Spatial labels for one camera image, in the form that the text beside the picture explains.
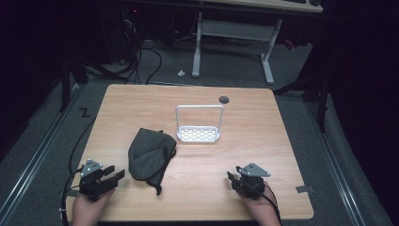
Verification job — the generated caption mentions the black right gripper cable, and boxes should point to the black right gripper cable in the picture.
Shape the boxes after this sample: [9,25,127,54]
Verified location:
[263,183,282,226]

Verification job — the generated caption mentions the white wire rack with handle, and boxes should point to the white wire rack with handle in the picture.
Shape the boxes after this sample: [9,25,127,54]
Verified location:
[174,104,226,144]

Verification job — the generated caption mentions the dark grey cloth bag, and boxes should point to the dark grey cloth bag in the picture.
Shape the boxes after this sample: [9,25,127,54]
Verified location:
[127,127,178,197]

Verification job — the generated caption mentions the dark computer tower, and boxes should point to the dark computer tower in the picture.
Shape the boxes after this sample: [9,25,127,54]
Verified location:
[95,4,144,65]

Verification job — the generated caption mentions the metal floor rail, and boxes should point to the metal floor rail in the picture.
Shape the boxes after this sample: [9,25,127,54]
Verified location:
[304,100,367,226]
[0,83,81,220]

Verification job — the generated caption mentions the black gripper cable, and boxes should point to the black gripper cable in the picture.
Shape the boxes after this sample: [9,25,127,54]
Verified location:
[263,183,282,226]
[60,169,83,226]

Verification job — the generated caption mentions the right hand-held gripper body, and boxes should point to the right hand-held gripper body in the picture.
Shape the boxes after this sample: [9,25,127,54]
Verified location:
[231,162,271,201]

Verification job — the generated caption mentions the black floor cables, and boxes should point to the black floor cables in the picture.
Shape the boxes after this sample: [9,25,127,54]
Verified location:
[123,39,164,86]

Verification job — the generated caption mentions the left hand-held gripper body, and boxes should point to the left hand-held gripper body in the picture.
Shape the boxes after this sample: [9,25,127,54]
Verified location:
[78,158,117,202]

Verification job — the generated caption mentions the black cable under table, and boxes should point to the black cable under table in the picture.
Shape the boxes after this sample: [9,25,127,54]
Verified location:
[68,116,97,175]

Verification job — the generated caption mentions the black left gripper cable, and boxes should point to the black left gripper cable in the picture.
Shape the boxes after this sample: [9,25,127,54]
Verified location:
[60,169,83,226]

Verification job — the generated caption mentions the person's right hand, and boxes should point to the person's right hand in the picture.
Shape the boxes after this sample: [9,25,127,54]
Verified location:
[239,182,281,226]

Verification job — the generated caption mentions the grey desk with white legs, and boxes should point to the grey desk with white legs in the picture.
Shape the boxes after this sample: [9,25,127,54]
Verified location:
[191,0,324,86]

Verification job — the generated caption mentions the black metal stand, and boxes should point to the black metal stand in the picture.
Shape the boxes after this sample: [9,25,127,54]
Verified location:
[58,55,90,113]
[272,70,331,134]

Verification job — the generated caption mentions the person's left hand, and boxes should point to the person's left hand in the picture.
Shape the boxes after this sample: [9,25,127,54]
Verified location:
[72,187,116,226]

